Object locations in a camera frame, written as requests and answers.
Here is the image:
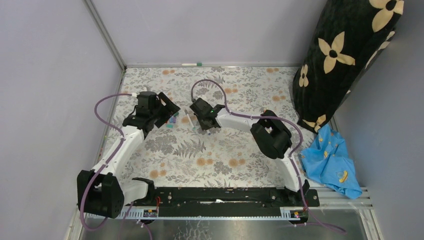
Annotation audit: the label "white pen grey teal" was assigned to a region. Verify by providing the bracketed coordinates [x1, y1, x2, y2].
[184, 109, 196, 131]

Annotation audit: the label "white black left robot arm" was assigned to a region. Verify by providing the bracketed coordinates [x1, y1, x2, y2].
[77, 91, 180, 219]

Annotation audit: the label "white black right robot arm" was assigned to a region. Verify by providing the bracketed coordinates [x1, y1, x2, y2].
[190, 98, 307, 206]

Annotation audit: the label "white marker on ledge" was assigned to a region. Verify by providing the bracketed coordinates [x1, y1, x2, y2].
[181, 62, 203, 67]

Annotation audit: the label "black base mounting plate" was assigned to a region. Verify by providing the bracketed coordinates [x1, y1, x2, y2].
[133, 187, 320, 219]

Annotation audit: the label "blue patterned cloth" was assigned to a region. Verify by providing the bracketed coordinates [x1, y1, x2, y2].
[300, 124, 363, 199]

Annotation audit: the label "black floral cushion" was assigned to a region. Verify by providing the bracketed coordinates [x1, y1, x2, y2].
[292, 0, 405, 133]

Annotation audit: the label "grey slotted cable duct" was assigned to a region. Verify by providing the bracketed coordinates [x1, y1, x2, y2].
[85, 207, 301, 221]

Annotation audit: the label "aluminium frame rails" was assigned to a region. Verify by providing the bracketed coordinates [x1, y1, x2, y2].
[76, 186, 374, 210]

